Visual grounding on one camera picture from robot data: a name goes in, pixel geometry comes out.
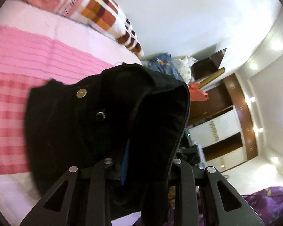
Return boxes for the black pants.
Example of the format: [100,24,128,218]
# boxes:
[24,64,190,225]

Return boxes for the purple patterned garment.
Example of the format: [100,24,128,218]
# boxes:
[134,186,283,226]

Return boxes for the brown white wardrobe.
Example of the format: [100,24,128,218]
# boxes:
[188,74,258,172]

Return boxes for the orange red cloth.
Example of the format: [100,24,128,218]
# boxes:
[188,83,208,102]

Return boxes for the white patterned cloth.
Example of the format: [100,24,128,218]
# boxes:
[173,56,198,85]

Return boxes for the blue patterned cloth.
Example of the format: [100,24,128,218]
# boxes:
[147,53,184,81]

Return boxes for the orange plaid pillow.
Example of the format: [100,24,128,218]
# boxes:
[19,0,144,59]

